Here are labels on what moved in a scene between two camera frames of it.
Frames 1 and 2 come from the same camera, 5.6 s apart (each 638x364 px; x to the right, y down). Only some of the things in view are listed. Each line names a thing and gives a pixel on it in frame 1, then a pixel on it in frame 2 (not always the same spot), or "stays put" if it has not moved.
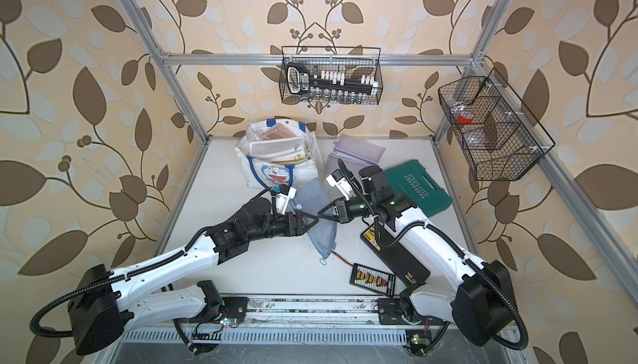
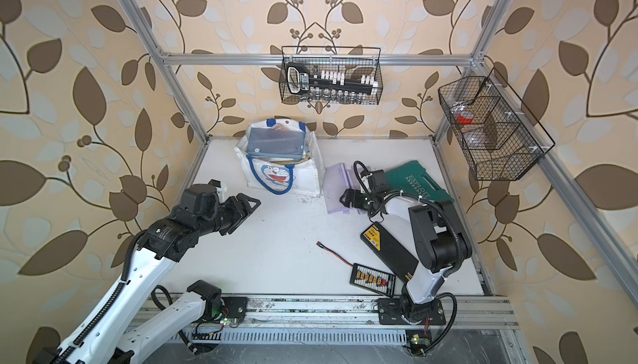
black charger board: x=373 y=279 stays put
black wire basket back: x=326 y=75 stays put
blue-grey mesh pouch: x=310 y=199 → x=277 y=143
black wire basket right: x=498 y=136 stays put
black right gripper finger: x=340 y=211 → x=350 y=196
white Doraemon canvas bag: x=277 y=154 stays put
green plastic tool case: x=411 y=179 stays put
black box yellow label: x=387 y=246 stays put
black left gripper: x=296 y=228 → x=230 y=203
